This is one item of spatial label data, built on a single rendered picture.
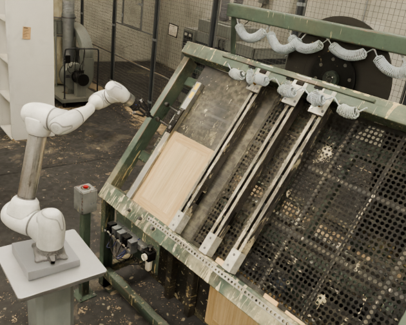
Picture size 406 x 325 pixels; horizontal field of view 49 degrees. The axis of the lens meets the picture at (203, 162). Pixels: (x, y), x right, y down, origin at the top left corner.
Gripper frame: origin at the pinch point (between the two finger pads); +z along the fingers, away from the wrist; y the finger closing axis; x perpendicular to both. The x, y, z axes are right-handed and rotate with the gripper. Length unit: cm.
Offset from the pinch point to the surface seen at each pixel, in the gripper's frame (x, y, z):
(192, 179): 53, 23, 14
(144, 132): -7.8, 11.6, 11.2
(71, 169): -215, 85, 125
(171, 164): 30.0, 21.4, 13.7
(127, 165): -7.9, 38.3, 15.0
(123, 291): 21, 120, 52
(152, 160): 15.0, 25.8, 11.3
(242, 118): 67, -25, 8
